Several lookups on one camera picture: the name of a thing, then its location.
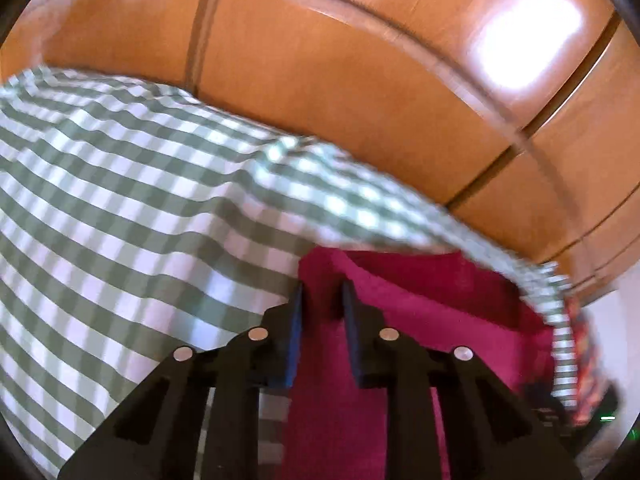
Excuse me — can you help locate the crimson red garment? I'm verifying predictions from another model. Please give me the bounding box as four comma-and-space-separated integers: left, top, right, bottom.
279, 247, 554, 479

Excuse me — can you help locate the green white checkered bedspread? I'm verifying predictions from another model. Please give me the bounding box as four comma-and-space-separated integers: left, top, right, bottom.
1, 65, 578, 479

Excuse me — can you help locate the multicolour plaid pillow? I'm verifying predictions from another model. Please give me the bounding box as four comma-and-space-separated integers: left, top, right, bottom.
564, 295, 608, 427

